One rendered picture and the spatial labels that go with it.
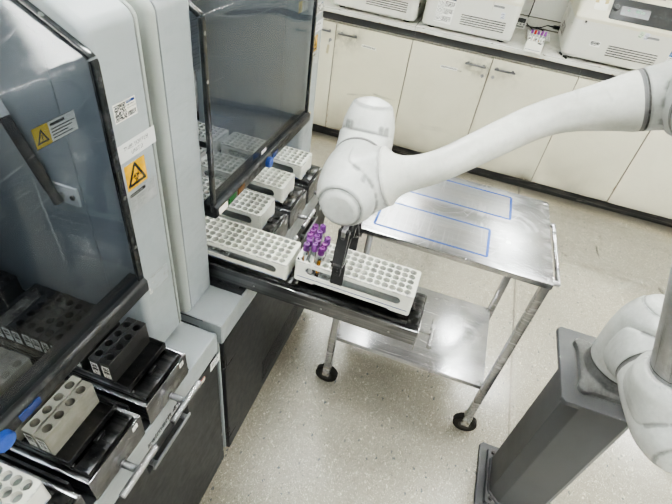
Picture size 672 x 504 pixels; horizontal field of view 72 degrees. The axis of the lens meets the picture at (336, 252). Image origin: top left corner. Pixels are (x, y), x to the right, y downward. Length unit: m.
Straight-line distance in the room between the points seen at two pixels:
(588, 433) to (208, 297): 1.07
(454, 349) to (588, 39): 2.07
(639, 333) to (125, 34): 1.15
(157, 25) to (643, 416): 1.13
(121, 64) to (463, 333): 1.53
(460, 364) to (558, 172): 2.01
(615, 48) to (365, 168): 2.63
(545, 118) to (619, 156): 2.65
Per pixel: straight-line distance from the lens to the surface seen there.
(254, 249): 1.18
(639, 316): 1.25
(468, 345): 1.88
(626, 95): 0.90
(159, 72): 0.87
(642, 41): 3.29
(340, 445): 1.85
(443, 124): 3.38
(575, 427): 1.47
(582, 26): 3.22
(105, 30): 0.76
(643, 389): 1.10
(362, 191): 0.74
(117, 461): 1.00
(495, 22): 3.20
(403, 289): 1.09
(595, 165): 3.52
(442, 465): 1.91
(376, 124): 0.88
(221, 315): 1.20
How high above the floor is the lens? 1.64
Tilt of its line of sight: 40 degrees down
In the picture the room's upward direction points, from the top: 9 degrees clockwise
